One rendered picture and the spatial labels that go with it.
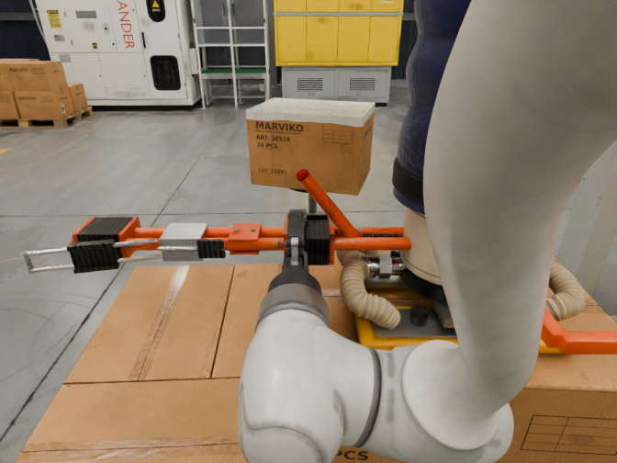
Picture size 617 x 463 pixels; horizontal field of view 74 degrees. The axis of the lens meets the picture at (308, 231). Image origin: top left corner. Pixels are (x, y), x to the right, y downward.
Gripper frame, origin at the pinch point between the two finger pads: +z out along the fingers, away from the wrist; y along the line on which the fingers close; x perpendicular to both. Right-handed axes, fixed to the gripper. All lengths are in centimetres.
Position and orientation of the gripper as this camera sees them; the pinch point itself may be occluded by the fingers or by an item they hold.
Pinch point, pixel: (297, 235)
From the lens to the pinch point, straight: 71.4
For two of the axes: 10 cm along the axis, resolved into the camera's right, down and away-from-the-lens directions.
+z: 0.0, -4.6, 8.9
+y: 0.0, 8.9, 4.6
